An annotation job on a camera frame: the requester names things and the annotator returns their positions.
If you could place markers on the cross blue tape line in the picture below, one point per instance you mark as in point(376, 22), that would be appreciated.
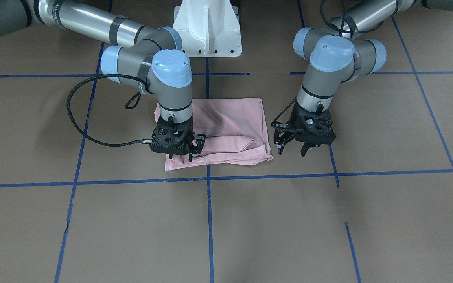
point(209, 191)

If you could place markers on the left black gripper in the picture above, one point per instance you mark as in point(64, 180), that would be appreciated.
point(298, 119)

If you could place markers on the pink t-shirt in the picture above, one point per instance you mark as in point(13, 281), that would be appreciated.
point(236, 133)

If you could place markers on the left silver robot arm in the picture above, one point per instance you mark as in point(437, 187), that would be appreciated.
point(336, 56)

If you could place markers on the long blue tape line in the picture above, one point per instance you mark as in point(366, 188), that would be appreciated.
point(253, 177)

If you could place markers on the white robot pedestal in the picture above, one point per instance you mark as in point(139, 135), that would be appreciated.
point(209, 28)

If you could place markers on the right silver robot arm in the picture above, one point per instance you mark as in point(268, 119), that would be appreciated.
point(145, 58)

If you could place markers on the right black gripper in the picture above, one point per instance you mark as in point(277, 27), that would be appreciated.
point(199, 141)

